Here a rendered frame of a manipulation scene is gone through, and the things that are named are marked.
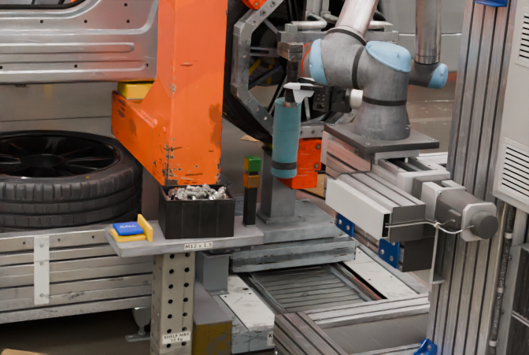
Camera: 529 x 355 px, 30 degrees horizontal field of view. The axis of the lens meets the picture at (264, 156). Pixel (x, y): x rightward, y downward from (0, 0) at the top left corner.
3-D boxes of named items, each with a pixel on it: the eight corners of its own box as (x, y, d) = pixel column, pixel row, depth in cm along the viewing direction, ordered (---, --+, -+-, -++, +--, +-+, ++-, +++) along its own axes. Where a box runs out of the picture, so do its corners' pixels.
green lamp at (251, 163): (256, 168, 289) (257, 154, 288) (260, 171, 286) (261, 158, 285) (242, 168, 288) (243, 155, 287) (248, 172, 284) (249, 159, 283)
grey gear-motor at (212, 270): (212, 249, 370) (217, 160, 360) (255, 294, 333) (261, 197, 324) (166, 254, 363) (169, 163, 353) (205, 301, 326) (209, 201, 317)
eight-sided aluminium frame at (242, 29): (367, 130, 357) (381, -22, 342) (375, 134, 351) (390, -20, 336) (227, 137, 336) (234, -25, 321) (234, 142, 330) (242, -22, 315)
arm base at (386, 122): (420, 138, 256) (425, 101, 253) (370, 141, 249) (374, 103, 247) (390, 123, 269) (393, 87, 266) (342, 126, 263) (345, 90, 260)
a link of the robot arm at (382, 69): (399, 103, 249) (405, 49, 245) (349, 95, 254) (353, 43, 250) (413, 94, 259) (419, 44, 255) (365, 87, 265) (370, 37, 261)
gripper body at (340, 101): (309, 109, 305) (347, 115, 301) (312, 82, 303) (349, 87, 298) (318, 104, 312) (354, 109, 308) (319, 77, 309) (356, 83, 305)
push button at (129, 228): (136, 228, 282) (136, 220, 281) (142, 237, 275) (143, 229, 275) (112, 230, 279) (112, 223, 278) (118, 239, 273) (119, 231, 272)
